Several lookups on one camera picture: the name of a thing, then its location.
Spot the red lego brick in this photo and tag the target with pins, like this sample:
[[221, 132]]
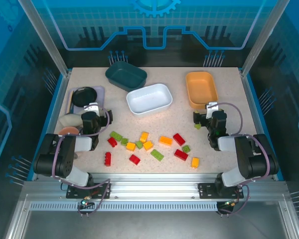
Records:
[[134, 159], [107, 159], [112, 142], [179, 139], [181, 154]]

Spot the small green lego brick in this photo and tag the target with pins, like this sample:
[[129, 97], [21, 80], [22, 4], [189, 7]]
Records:
[[186, 149], [139, 145], [124, 141]]

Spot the long green lego brick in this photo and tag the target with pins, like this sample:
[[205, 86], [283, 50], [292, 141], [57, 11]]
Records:
[[157, 155], [115, 136]]

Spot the long orange lego brick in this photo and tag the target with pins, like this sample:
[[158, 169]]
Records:
[[165, 141]]

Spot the yellow lego brick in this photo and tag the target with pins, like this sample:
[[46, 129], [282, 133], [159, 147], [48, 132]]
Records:
[[195, 162], [148, 145], [144, 137], [130, 146]]

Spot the orange plastic container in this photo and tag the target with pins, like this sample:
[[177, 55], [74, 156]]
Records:
[[201, 89]]

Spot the white plastic container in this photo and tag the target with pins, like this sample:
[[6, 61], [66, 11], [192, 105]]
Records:
[[149, 99]]

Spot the teal plastic container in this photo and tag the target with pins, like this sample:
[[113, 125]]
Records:
[[125, 76]]

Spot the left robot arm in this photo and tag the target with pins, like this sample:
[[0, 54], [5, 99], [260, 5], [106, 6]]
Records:
[[64, 154]]

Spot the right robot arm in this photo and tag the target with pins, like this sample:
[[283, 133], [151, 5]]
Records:
[[241, 154]]

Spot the pink round disc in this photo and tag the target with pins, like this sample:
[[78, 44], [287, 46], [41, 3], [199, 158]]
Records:
[[68, 131]]

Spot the black round plate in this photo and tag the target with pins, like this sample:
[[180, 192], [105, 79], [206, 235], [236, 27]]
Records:
[[84, 96]]

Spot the lavender tray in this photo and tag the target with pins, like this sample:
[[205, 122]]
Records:
[[101, 93]]

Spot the small LED circuit board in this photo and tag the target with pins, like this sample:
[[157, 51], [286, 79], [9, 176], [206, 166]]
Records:
[[228, 204], [86, 203]]

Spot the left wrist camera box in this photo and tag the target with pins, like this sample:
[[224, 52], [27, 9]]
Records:
[[91, 107]]

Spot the aluminium front rail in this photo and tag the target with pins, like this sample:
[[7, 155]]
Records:
[[152, 186]]

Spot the aluminium frame post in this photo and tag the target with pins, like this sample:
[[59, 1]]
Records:
[[43, 37], [264, 37]]

